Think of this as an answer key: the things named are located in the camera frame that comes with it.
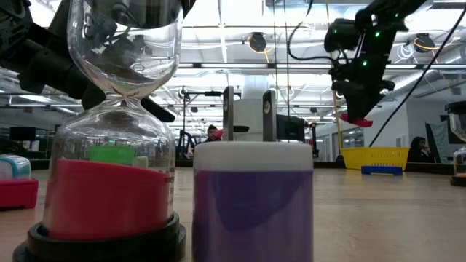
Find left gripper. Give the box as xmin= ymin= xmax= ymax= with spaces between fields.
xmin=17 ymin=43 xmax=92 ymax=102

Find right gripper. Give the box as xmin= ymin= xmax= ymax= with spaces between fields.
xmin=330 ymin=28 xmax=397 ymax=124

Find red item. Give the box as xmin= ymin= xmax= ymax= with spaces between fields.
xmin=339 ymin=112 xmax=374 ymax=129

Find blue box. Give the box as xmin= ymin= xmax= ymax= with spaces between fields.
xmin=360 ymin=165 xmax=403 ymax=177

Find person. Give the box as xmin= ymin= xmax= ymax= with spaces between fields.
xmin=201 ymin=124 xmax=224 ymax=143
xmin=406 ymin=135 xmax=435 ymax=164

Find black light stand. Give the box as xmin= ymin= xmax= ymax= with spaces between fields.
xmin=178 ymin=86 xmax=223 ymax=161

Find yellow plastic bin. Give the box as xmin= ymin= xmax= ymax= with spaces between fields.
xmin=340 ymin=146 xmax=410 ymax=171

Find green plastic bin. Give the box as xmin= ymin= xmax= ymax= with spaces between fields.
xmin=87 ymin=145 xmax=137 ymax=166

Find black monitor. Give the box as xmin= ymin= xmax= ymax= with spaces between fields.
xmin=9 ymin=126 xmax=37 ymax=143

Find black perforated case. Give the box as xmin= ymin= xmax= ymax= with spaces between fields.
xmin=275 ymin=114 xmax=307 ymax=143

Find pink sand hourglass black caps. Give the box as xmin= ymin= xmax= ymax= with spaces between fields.
xmin=12 ymin=0 xmax=197 ymax=262

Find red flat box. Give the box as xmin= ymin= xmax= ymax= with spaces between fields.
xmin=0 ymin=178 xmax=39 ymax=211

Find purple jar with white lid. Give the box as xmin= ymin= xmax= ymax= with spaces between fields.
xmin=191 ymin=140 xmax=315 ymax=262

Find yellow hanging cable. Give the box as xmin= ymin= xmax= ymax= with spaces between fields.
xmin=325 ymin=0 xmax=344 ymax=154

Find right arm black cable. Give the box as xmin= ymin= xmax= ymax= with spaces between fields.
xmin=368 ymin=6 xmax=466 ymax=148

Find grey metal post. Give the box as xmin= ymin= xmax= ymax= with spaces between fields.
xmin=222 ymin=86 xmax=235 ymax=143
xmin=262 ymin=90 xmax=277 ymax=143

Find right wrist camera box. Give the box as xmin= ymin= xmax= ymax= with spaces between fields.
xmin=323 ymin=17 xmax=362 ymax=55

